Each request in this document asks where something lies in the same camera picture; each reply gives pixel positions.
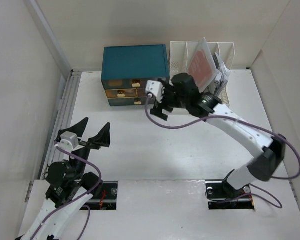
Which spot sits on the grey setup guide manual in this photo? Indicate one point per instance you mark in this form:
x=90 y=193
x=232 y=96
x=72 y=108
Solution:
x=221 y=80

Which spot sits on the teal desktop drawer cabinet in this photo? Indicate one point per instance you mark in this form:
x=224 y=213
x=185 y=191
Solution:
x=127 y=69

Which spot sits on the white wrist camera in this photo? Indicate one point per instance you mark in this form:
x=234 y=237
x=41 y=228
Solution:
x=156 y=89
x=67 y=141

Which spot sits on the white file organizer rack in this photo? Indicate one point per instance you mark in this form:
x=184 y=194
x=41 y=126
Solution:
x=181 y=53

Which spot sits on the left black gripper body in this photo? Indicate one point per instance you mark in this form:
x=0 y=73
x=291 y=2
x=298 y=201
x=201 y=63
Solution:
x=87 y=146

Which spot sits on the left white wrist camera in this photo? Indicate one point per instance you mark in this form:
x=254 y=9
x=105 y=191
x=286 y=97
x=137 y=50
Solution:
x=67 y=141

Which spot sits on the red booklet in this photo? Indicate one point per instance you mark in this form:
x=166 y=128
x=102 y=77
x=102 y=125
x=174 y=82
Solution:
x=202 y=66

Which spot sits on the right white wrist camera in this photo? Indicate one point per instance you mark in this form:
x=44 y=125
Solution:
x=156 y=89

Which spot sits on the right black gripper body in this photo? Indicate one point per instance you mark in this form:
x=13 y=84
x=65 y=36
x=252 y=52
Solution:
x=171 y=100

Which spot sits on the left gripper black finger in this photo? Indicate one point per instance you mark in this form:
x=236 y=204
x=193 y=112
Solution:
x=102 y=139
x=77 y=129

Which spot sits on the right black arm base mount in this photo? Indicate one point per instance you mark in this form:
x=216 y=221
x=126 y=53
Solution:
x=221 y=197

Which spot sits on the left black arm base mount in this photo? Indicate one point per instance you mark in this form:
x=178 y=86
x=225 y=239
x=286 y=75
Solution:
x=106 y=200

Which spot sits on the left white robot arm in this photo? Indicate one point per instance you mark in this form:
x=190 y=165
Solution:
x=72 y=182

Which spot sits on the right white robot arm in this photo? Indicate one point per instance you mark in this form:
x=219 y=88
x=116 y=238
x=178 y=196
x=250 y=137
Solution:
x=268 y=151

